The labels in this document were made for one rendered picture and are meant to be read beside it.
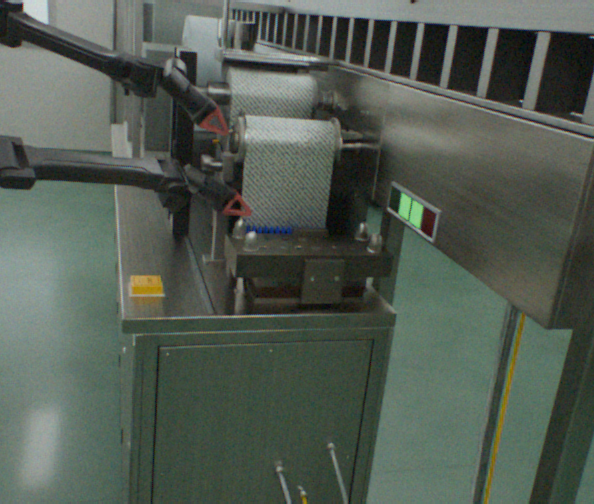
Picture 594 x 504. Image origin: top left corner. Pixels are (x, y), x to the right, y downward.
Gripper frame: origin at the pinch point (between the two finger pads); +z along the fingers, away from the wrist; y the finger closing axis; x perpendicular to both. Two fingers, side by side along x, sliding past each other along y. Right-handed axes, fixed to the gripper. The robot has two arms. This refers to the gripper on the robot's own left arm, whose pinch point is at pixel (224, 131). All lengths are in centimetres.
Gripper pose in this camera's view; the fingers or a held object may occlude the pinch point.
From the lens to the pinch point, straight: 173.6
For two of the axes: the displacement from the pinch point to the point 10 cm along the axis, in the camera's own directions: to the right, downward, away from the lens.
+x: 7.1, -7.0, -1.2
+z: 6.5, 5.8, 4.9
